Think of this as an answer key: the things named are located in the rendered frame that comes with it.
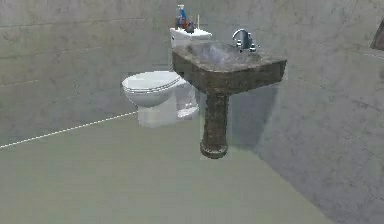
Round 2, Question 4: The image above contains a dark framed wall picture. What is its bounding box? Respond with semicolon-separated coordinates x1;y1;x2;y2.
370;18;384;52

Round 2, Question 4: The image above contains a white toilet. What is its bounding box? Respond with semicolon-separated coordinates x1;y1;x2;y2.
121;27;213;129

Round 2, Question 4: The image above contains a brown stone pedestal sink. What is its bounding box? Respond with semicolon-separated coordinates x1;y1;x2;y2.
171;40;288;160

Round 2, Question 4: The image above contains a blue spray bottle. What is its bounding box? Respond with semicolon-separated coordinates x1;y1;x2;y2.
175;4;188;30

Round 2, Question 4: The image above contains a silver sink faucet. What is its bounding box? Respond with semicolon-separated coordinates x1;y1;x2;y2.
231;28;258;54

